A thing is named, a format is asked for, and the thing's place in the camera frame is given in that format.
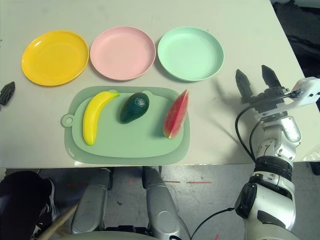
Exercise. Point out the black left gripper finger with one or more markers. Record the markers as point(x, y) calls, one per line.
point(7, 92)

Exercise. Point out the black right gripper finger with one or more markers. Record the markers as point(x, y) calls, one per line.
point(270, 78)
point(243, 85)

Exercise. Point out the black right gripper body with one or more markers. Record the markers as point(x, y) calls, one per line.
point(270, 102)

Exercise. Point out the red toy watermelon slice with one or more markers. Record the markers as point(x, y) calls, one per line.
point(175, 117)

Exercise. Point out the yellow toy banana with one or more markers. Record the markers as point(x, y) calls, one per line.
point(91, 117)

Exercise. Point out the dark green toy avocado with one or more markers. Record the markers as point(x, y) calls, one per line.
point(133, 107)

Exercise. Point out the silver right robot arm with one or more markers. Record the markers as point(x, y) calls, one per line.
point(272, 200)

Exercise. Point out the yellow plastic plate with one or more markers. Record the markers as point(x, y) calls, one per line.
point(55, 58)

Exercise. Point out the mint green plastic plate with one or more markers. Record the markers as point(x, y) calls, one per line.
point(190, 53)

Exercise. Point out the clear plastic bag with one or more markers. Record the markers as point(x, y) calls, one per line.
point(312, 155)

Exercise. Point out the bystander black trouser leg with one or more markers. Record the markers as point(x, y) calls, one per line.
point(20, 200)

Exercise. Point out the pink plastic plate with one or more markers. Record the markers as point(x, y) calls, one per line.
point(122, 53)

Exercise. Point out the black patterned bystander sneaker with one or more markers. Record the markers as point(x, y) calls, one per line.
point(48, 210)

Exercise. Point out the green silicone mat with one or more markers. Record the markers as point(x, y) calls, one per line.
point(130, 140)

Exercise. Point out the wooden stick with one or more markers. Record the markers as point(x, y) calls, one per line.
point(60, 221)

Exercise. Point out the silver left robot leg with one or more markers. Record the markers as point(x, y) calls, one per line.
point(90, 205)

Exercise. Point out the silver robot leg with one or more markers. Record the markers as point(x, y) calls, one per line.
point(160, 205)
point(90, 205)

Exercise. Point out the silver right robot leg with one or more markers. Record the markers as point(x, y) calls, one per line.
point(160, 205)

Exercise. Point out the grey robot torso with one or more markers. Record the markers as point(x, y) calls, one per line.
point(105, 236)

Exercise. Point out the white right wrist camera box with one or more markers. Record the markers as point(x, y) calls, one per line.
point(306, 93)

